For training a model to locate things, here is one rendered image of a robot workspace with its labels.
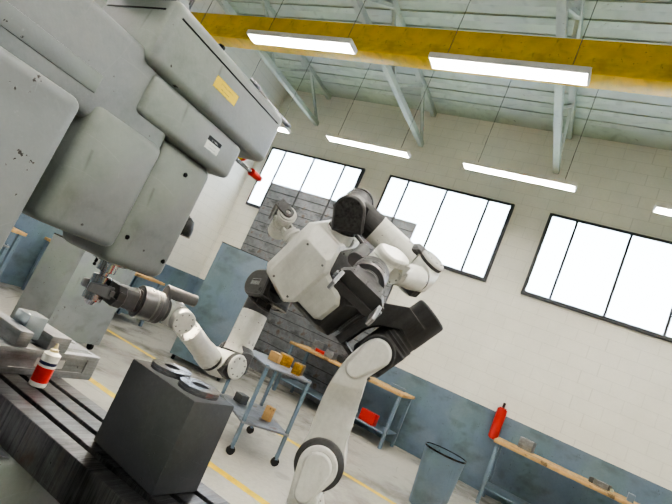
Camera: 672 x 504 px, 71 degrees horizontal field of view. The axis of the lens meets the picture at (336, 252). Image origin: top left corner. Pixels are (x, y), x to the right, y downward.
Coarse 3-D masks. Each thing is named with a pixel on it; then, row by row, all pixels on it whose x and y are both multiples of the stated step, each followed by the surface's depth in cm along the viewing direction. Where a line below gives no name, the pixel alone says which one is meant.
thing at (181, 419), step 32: (128, 384) 101; (160, 384) 97; (192, 384) 97; (128, 416) 98; (160, 416) 94; (192, 416) 92; (224, 416) 99; (128, 448) 95; (160, 448) 91; (192, 448) 94; (160, 480) 89; (192, 480) 96
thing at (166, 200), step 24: (168, 144) 114; (168, 168) 115; (192, 168) 121; (144, 192) 111; (168, 192) 117; (192, 192) 123; (144, 216) 113; (168, 216) 119; (72, 240) 114; (120, 240) 109; (144, 240) 115; (168, 240) 121; (120, 264) 112; (144, 264) 117
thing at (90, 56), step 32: (0, 0) 76; (32, 0) 80; (64, 0) 84; (0, 32) 78; (32, 32) 81; (64, 32) 86; (96, 32) 90; (32, 64) 83; (64, 64) 87; (96, 64) 92; (128, 64) 97; (96, 96) 94; (128, 96) 99
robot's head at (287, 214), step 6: (276, 204) 148; (282, 204) 149; (288, 204) 150; (276, 210) 154; (282, 210) 147; (288, 210) 149; (294, 210) 151; (270, 216) 153; (282, 216) 147; (288, 216) 147; (294, 216) 149; (288, 222) 148
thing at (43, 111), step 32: (0, 64) 69; (0, 96) 70; (32, 96) 73; (64, 96) 77; (0, 128) 71; (32, 128) 75; (64, 128) 79; (0, 160) 72; (32, 160) 76; (0, 192) 73; (32, 192) 78; (0, 224) 75
